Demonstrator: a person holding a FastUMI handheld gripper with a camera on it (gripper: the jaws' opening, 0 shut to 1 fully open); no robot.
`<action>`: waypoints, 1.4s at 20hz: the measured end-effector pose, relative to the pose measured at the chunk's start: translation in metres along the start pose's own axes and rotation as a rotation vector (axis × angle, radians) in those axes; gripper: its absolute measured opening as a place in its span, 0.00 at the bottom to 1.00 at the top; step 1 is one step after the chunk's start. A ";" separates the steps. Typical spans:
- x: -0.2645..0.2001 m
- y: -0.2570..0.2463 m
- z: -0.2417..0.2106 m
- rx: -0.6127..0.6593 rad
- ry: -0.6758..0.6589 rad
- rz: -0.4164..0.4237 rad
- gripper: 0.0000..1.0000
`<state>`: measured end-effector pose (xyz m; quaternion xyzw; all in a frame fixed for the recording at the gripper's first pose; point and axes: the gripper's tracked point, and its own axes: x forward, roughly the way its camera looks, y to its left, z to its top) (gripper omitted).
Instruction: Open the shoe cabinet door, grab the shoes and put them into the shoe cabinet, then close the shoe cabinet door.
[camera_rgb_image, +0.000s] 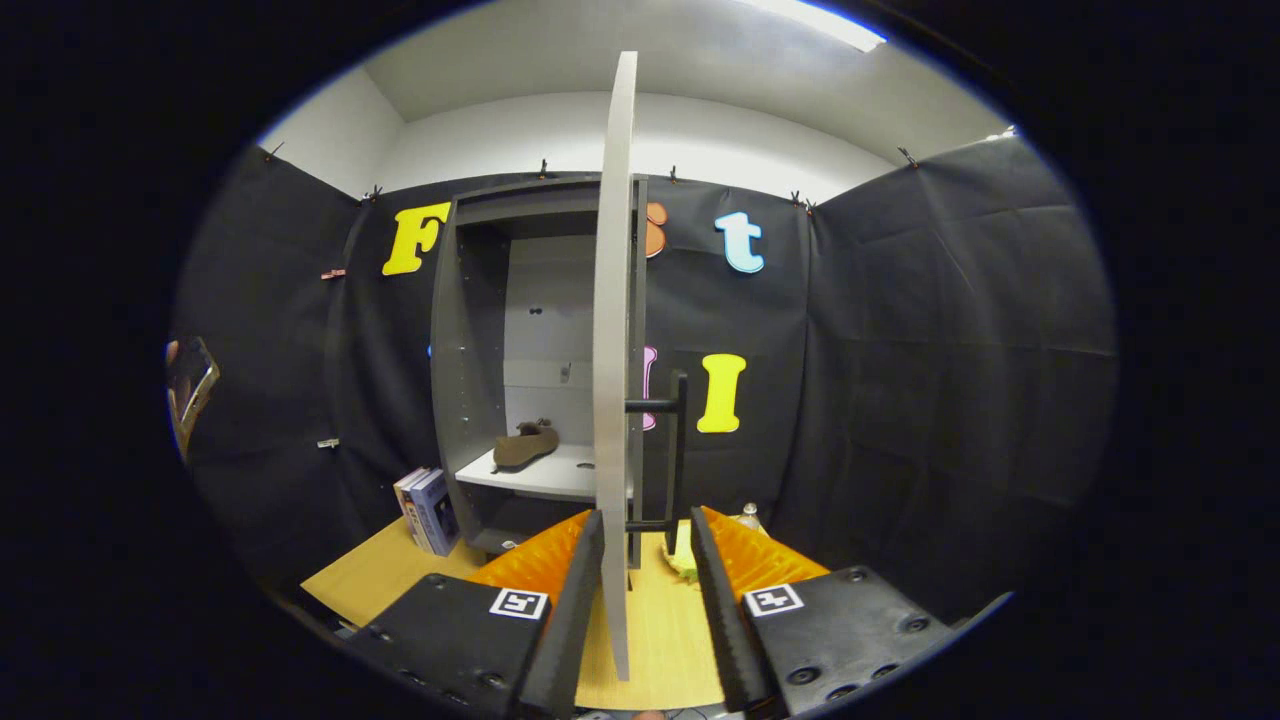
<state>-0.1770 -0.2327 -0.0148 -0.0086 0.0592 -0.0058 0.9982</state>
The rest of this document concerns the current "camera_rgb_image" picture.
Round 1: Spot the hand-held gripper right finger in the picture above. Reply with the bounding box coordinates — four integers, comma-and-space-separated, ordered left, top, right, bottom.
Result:
690, 505, 961, 717

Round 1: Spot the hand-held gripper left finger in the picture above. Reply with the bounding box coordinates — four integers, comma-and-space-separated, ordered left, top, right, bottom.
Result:
345, 508, 607, 719

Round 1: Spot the brown fuzzy shoe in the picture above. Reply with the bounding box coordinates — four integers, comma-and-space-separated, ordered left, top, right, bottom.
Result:
492, 418, 561, 471

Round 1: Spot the black door handle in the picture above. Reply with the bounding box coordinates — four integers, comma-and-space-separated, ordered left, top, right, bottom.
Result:
625, 370, 691, 556

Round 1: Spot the beige shoe cabinet door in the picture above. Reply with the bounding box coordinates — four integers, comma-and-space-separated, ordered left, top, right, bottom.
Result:
592, 50, 639, 681

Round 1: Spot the grey shoe cabinet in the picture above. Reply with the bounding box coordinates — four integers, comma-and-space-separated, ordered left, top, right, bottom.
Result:
430, 172, 651, 569

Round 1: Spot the light green crumpled item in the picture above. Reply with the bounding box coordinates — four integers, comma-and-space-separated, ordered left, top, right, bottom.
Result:
665, 520, 701, 586

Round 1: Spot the blue book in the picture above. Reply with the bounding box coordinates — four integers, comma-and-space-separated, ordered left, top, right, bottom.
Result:
405, 470, 463, 557

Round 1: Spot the black backdrop cloth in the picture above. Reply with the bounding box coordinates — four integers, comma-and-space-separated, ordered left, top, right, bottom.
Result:
170, 128, 1119, 626

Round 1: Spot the long ceiling light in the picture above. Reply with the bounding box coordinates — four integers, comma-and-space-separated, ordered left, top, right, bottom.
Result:
740, 0, 889, 53

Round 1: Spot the dark object with tan frame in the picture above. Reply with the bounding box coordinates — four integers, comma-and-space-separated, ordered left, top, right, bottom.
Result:
165, 335, 221, 463

